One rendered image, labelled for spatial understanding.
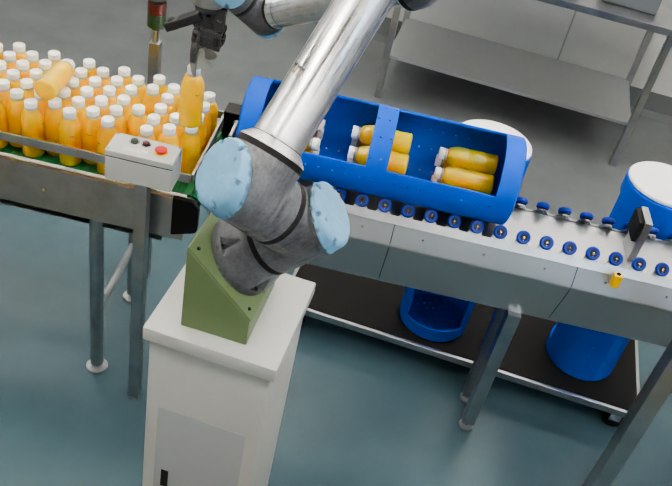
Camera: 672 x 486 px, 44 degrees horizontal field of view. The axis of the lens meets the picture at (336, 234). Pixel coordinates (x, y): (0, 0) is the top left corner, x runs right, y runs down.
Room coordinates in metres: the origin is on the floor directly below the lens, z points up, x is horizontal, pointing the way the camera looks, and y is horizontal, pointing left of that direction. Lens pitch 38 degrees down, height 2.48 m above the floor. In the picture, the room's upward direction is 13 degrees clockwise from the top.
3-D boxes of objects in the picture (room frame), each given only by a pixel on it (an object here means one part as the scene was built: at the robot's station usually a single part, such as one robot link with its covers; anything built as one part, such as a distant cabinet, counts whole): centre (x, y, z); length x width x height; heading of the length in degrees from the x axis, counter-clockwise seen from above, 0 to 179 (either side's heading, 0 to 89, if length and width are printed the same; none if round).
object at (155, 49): (2.62, 0.77, 0.55); 0.04 x 0.04 x 1.10; 89
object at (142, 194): (1.97, 0.60, 0.50); 0.04 x 0.04 x 1.00; 89
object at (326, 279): (2.64, -0.61, 0.08); 1.50 x 0.52 x 0.15; 83
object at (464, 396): (2.32, -0.66, 0.31); 0.06 x 0.06 x 0.63; 89
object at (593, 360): (2.56, -1.10, 0.59); 0.28 x 0.28 x 0.88
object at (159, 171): (1.97, 0.60, 1.05); 0.20 x 0.10 x 0.10; 89
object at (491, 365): (2.18, -0.66, 0.31); 0.06 x 0.06 x 0.63; 89
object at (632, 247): (2.25, -0.94, 1.00); 0.10 x 0.04 x 0.15; 179
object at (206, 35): (2.10, 0.47, 1.46); 0.09 x 0.08 x 0.12; 90
